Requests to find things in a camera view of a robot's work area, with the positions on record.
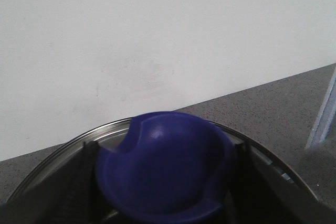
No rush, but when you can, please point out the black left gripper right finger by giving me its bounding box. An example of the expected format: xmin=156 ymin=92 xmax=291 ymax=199
xmin=224 ymin=142 xmax=335 ymax=223

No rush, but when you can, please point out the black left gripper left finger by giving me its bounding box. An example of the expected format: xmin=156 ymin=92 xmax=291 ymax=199
xmin=1 ymin=142 xmax=99 ymax=223

